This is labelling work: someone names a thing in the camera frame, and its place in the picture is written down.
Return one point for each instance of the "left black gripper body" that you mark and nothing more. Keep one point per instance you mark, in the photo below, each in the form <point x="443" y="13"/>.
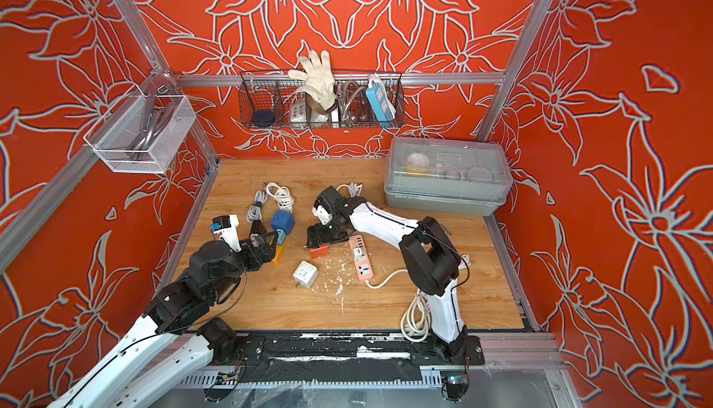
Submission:
<point x="250" y="257"/>

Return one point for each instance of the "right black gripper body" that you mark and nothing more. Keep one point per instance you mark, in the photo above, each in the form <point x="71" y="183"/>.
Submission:
<point x="328" y="233"/>

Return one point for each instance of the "red cube plug adapter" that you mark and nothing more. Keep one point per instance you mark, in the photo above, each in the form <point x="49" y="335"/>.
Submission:
<point x="319" y="252"/>

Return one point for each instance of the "white cube plug adapter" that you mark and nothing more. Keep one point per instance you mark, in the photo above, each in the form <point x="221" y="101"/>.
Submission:
<point x="305" y="274"/>

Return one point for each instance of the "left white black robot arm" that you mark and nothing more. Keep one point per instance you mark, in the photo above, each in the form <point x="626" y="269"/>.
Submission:
<point x="125" y="377"/>

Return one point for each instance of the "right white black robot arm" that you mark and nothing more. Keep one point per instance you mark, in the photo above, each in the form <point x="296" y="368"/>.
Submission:
<point x="431" y="261"/>

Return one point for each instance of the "yellow strip with teal plug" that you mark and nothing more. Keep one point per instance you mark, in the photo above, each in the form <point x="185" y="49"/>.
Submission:
<point x="281" y="245"/>

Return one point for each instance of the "blue cube plug adapter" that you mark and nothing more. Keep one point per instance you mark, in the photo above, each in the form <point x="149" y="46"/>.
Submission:
<point x="283" y="221"/>

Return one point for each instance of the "white socket in basket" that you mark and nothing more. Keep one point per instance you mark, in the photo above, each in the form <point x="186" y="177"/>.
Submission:
<point x="297" y="114"/>

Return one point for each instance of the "dark blue round object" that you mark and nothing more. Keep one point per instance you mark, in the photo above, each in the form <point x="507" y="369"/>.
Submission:
<point x="264" y="118"/>

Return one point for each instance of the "grey lidded plastic box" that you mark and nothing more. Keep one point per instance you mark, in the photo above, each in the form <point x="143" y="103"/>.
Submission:
<point x="448" y="176"/>

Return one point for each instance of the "light blue power strip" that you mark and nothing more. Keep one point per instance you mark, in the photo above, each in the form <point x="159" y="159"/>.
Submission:
<point x="381" y="105"/>

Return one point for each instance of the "white work glove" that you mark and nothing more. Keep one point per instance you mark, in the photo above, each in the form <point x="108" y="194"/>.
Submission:
<point x="317" y="78"/>

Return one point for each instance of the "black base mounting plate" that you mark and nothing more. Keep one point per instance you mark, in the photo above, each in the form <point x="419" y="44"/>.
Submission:
<point x="389" y="346"/>

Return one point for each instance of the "black wire wall basket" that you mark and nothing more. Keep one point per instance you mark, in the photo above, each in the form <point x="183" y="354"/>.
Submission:
<point x="343" y="100"/>

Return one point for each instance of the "white wire mesh basket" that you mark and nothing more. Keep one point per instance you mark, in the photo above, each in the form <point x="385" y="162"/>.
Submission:
<point x="141" y="133"/>

